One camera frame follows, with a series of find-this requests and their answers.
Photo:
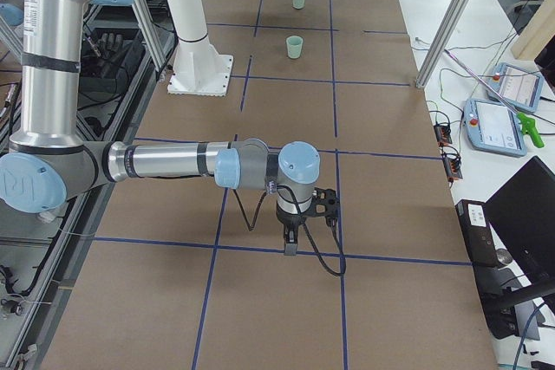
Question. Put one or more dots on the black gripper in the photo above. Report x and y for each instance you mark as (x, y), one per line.
(290, 219)

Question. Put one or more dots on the orange circuit board lower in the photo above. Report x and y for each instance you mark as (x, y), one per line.
(452, 166)

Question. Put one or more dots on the orange circuit board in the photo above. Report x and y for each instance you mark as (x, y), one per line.
(452, 166)
(443, 134)

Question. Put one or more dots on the orange circuit board upper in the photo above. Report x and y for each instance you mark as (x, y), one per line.
(443, 134)

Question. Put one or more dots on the black desktop device box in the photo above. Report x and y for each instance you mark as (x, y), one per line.
(478, 237)

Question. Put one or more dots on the teach pendant tablet near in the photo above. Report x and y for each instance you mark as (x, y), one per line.
(493, 128)

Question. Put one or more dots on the black monitor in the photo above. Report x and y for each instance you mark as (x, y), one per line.
(521, 212)

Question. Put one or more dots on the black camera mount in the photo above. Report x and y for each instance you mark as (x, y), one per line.
(325, 203)

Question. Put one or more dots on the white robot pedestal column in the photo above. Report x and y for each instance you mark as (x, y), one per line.
(198, 68)

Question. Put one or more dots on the aluminium frame post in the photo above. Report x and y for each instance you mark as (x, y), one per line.
(442, 36)

